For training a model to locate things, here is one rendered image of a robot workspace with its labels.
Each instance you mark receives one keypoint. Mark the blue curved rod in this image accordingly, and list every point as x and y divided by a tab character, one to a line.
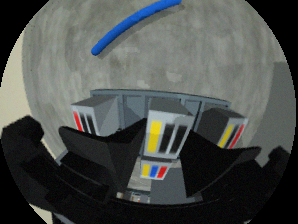
130	22

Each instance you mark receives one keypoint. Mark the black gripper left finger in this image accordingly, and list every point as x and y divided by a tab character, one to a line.
117	152

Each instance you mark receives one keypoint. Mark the grey flat panel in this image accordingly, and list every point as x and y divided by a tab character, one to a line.
277	128

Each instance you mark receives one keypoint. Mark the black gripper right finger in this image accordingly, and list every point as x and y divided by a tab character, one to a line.
203	163

